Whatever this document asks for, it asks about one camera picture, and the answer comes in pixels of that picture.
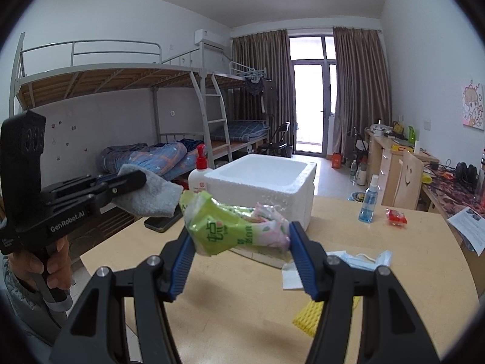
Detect cartoon wall poster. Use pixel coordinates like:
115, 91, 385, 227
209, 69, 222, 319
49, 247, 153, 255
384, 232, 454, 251
461, 79, 485, 129

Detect black folding chair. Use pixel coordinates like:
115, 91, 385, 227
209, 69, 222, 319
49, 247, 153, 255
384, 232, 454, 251
265, 121, 292, 158

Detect white lotion bottle red pump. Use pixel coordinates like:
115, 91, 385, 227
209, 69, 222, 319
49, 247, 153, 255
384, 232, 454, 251
188, 144, 210, 203

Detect large metal bunk bed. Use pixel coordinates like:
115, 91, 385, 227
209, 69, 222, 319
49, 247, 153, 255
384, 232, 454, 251
11, 32, 233, 183

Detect wooden chair with smiley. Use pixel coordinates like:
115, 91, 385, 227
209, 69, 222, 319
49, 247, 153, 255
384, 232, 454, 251
392, 150, 424, 210

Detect brown curtain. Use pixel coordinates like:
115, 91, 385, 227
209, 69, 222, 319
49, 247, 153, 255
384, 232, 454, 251
333, 26, 393, 160
231, 29, 290, 137

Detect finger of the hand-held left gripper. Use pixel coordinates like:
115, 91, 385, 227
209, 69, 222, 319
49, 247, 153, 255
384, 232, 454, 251
42, 174, 119, 200
89, 170, 148, 209

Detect black phone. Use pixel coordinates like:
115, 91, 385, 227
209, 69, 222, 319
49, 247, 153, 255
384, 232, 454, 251
143, 212, 184, 233

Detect black headphones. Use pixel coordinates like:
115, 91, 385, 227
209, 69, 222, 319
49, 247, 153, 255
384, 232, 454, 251
455, 162, 479, 190

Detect long wooden desk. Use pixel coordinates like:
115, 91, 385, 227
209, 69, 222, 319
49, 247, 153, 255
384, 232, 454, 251
364, 128, 485, 292

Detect person's left forearm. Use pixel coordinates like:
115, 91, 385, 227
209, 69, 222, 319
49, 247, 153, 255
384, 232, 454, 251
0, 256, 57, 349

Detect white air conditioner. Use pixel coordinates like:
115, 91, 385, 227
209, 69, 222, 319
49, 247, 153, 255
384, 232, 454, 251
194, 28, 224, 50

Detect hanging dark clothes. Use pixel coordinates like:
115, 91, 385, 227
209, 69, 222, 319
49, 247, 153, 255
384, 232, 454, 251
244, 76, 279, 116

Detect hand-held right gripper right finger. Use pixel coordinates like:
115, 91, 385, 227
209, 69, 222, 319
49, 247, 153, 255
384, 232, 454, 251
289, 221, 430, 364

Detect dark blue plaid blanket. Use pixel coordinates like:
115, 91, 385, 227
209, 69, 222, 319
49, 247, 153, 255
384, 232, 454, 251
210, 120, 268, 142

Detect green tissue packet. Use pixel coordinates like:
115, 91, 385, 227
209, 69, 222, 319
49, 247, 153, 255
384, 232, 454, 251
179, 190, 294, 270

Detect white foam box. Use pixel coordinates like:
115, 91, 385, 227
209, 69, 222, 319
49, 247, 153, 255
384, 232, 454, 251
203, 154, 317, 232

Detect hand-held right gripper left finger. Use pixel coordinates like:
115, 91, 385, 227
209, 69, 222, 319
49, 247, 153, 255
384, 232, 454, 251
53, 229, 196, 364

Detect person's left hand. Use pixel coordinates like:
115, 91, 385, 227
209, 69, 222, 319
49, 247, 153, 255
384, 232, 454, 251
7, 235, 72, 294

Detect red snack packet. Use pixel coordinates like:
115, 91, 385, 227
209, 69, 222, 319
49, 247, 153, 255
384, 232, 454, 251
386, 208, 408, 226

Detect blue orange plaid blanket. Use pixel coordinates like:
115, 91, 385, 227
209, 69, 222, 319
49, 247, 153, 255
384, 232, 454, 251
99, 139, 205, 183

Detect glass balcony door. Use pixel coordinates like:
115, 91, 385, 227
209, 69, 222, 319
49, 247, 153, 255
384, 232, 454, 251
289, 35, 338, 158

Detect yellow foam net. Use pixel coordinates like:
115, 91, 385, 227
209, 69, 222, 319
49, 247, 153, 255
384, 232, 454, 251
293, 296, 362, 337

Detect blue spray bottle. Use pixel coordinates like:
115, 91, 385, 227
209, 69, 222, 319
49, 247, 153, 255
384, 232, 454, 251
358, 174, 380, 224

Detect grey cloth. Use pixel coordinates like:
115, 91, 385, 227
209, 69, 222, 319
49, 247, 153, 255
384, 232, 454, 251
115, 164, 183, 218

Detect printed paper sheet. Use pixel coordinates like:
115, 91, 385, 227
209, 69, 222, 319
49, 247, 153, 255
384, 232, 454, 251
447, 207, 485, 256

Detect small metal bunk bed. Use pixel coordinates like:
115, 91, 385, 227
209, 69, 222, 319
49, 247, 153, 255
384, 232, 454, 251
201, 40, 271, 160

